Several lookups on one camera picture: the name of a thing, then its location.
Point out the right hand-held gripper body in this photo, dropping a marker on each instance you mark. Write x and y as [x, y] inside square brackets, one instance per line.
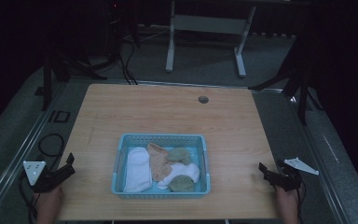
[289, 179]

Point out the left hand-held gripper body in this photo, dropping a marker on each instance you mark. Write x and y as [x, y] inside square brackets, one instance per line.
[43, 183]

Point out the person's left hand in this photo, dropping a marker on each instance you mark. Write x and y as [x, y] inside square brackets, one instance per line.
[49, 202]

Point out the person's right hand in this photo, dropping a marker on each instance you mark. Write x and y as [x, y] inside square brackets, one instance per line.
[287, 203]

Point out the light blue plastic basket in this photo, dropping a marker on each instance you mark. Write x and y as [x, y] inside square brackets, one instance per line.
[124, 189]

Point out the folded white sock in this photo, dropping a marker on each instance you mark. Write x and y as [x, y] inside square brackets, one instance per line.
[138, 169]

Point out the black tripod stand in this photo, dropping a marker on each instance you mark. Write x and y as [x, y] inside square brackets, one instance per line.
[301, 90]
[47, 81]

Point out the long white sock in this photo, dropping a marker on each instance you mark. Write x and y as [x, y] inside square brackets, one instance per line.
[183, 171]

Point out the beige sock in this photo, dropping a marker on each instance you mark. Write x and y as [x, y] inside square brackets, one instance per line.
[158, 163]

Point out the white metal table frame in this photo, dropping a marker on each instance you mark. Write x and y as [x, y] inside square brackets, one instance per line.
[209, 24]

